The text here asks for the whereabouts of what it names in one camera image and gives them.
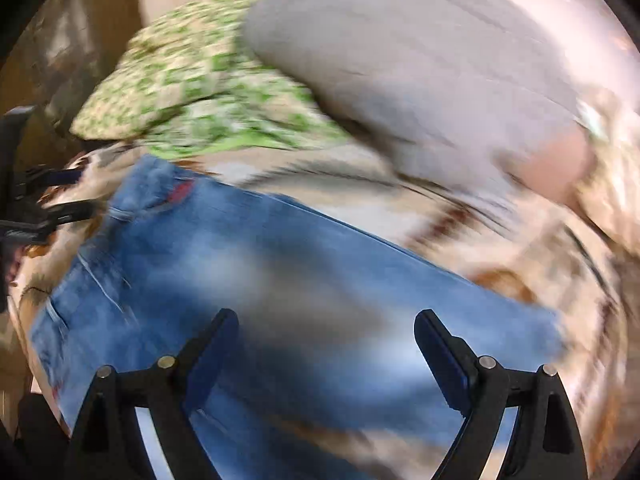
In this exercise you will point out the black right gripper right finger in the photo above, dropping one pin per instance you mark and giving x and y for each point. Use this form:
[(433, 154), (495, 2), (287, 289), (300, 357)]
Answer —
[(545, 442)]

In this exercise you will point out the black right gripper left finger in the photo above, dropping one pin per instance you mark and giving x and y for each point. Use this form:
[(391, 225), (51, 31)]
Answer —
[(107, 442)]

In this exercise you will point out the blue denim jeans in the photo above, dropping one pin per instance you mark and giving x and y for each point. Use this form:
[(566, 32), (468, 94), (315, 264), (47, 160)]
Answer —
[(326, 380)]

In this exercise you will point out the leaf patterned cream blanket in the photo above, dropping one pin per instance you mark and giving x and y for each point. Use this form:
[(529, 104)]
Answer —
[(553, 260)]

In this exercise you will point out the green patterned cloth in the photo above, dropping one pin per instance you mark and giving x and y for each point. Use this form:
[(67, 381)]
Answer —
[(187, 84)]

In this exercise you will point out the cream satin pillow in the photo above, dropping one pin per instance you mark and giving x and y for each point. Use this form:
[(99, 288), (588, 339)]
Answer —
[(610, 195)]

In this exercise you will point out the pink pillow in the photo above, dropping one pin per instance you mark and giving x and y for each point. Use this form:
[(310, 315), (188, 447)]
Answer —
[(555, 170)]

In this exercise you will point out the grey quilted pillow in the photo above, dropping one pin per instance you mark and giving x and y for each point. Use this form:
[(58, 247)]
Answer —
[(450, 91)]

